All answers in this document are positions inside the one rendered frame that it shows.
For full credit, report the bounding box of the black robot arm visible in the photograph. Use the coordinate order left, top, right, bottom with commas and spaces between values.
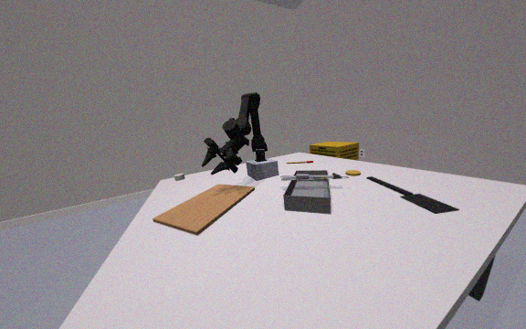
222, 92, 268, 165

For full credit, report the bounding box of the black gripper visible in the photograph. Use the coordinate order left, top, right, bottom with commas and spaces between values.
202, 138, 239, 175

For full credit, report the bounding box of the wooden board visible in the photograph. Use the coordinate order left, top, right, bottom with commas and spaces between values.
153, 184, 255, 236

